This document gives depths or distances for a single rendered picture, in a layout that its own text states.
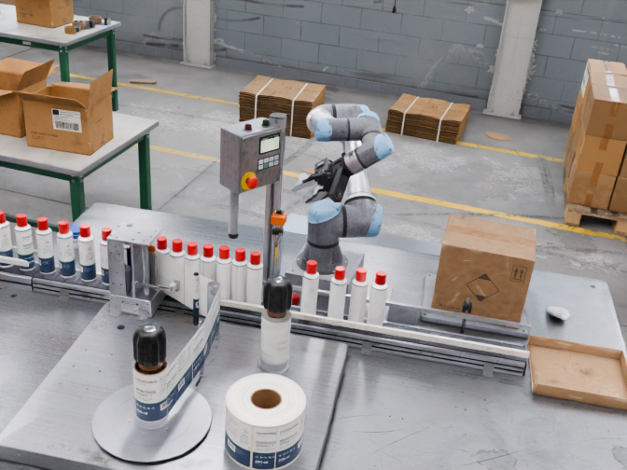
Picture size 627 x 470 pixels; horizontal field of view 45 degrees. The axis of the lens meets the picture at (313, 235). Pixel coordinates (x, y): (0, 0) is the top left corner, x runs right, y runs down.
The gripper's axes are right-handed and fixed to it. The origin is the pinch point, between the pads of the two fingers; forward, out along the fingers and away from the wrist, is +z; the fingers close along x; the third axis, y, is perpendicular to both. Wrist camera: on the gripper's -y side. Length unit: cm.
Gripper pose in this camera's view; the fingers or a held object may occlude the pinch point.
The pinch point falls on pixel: (300, 196)
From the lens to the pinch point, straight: 255.3
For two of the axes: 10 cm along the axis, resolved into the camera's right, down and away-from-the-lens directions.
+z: -8.1, 4.3, 4.1
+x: -5.9, -5.2, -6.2
